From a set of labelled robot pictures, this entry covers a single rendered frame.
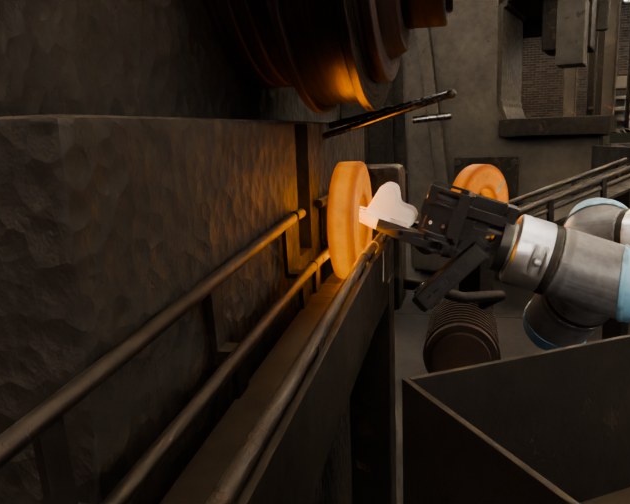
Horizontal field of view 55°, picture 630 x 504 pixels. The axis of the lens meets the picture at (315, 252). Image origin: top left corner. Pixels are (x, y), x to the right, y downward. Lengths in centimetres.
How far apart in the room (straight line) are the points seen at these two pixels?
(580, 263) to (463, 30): 280
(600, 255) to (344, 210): 31
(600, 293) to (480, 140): 270
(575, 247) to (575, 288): 5
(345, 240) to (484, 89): 275
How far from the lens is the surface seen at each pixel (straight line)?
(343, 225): 74
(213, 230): 52
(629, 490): 49
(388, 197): 78
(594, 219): 97
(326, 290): 77
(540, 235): 78
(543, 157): 339
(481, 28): 348
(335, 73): 67
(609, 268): 79
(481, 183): 119
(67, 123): 36
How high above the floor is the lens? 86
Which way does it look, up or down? 11 degrees down
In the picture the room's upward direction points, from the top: 2 degrees counter-clockwise
